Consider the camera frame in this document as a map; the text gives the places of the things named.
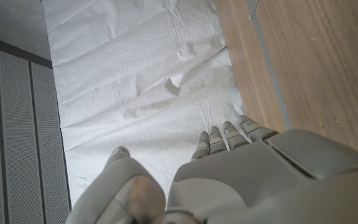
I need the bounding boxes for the white curtain backdrop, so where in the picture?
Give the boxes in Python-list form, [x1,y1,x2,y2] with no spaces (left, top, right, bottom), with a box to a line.
[40,0,246,207]

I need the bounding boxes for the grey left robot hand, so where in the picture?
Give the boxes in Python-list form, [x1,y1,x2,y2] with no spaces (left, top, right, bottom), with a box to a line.
[65,114,358,224]

